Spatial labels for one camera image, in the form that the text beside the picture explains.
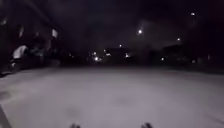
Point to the grey asphalt road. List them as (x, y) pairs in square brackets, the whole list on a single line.
[(113, 96)]

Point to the robot's own part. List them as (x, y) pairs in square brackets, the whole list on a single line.
[(75, 126), (146, 125)]

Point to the building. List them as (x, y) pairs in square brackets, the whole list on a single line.
[(28, 35)]

